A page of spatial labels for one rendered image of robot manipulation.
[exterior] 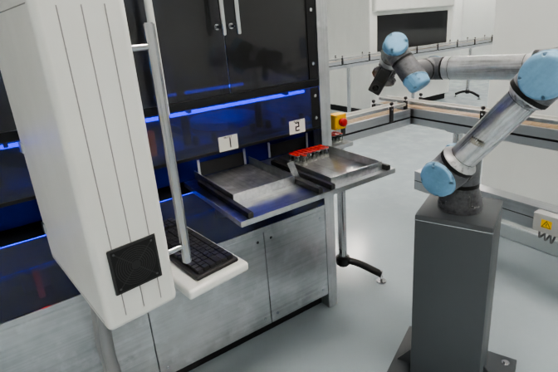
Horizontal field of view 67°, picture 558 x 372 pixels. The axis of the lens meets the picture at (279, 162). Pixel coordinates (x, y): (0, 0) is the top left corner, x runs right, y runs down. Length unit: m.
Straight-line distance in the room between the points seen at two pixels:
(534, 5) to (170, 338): 2.51
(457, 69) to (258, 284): 1.23
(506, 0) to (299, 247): 1.86
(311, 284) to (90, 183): 1.48
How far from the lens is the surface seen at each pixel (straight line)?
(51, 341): 1.78
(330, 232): 2.16
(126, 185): 1.00
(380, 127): 2.38
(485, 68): 1.44
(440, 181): 1.39
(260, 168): 1.77
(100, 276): 1.05
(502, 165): 3.04
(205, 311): 1.93
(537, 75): 1.23
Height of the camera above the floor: 1.46
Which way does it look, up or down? 18 degrees down
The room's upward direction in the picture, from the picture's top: 5 degrees counter-clockwise
